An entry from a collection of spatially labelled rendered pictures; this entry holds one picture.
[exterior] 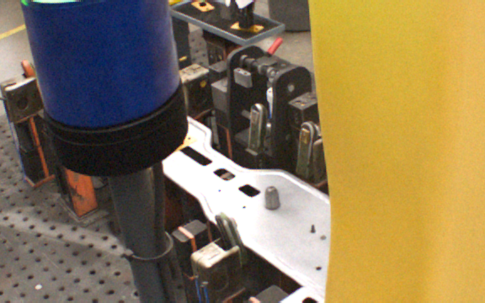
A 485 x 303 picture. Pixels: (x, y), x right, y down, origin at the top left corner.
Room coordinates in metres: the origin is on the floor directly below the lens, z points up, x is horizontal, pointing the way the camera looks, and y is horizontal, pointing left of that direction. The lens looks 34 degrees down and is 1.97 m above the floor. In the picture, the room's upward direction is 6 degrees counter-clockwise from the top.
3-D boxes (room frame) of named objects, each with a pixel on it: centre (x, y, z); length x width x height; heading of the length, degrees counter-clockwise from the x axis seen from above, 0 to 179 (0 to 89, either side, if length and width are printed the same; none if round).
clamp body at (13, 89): (1.87, 0.65, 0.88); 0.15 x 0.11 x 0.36; 126
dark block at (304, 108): (1.45, -0.15, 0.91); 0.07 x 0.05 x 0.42; 126
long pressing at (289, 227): (1.52, 0.17, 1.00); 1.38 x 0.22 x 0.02; 36
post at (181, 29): (2.10, 0.18, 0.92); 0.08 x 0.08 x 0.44; 36
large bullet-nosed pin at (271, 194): (1.23, -0.05, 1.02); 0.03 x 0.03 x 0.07
